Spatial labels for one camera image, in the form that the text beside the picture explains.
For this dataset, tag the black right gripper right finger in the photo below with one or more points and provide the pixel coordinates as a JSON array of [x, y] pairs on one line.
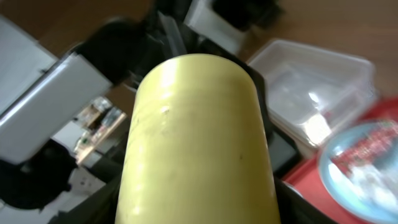
[[294, 209]]

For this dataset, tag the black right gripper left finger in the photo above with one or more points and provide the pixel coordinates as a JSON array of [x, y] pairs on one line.
[[100, 208]]

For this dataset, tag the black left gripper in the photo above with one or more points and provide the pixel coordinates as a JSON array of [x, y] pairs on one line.
[[193, 27]]

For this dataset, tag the white napkin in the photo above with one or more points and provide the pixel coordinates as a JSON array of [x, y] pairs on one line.
[[374, 183]]

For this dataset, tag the red snack wrapper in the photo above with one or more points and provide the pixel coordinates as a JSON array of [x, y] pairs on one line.
[[368, 148]]

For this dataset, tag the yellow plastic cup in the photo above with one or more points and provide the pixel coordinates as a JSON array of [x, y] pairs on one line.
[[197, 148]]

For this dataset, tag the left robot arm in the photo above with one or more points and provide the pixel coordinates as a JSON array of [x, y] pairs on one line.
[[40, 94]]

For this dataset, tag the red plastic tray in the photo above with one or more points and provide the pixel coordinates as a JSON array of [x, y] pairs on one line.
[[306, 179]]

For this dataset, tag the black square bin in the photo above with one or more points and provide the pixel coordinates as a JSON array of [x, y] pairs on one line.
[[283, 151]]

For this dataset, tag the light blue plate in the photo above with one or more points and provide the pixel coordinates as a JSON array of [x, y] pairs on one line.
[[339, 144]]

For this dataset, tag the clear plastic storage bin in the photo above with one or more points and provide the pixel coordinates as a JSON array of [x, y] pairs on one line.
[[313, 92]]

